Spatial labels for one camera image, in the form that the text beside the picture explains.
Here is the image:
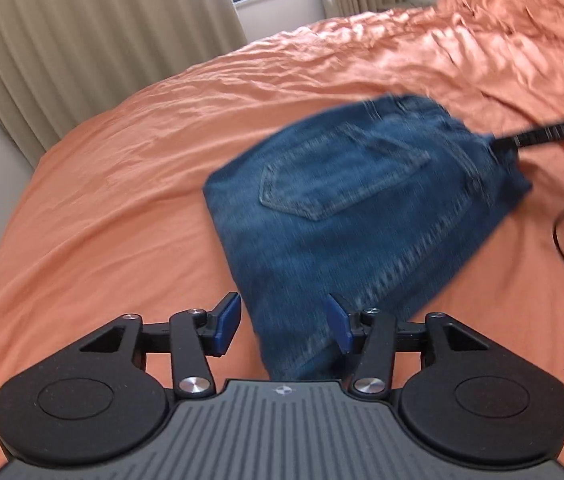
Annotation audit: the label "crumpled orange duvet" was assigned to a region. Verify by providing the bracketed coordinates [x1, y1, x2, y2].
[412, 0, 564, 111]

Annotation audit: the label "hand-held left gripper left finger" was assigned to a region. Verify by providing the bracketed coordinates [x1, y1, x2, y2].
[78, 291, 243, 397]

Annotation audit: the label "blue denim pants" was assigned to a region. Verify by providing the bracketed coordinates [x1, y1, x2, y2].
[202, 92, 533, 382]

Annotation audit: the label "wide beige curtain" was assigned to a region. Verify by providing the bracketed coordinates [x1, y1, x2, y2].
[0, 0, 249, 170]

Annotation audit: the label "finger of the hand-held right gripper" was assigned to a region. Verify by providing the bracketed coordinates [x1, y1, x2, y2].
[489, 114, 564, 155]

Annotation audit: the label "orange bed sheet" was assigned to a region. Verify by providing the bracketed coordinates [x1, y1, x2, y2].
[0, 0, 564, 468]

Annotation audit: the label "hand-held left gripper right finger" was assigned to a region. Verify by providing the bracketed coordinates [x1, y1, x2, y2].
[326, 293, 493, 397]

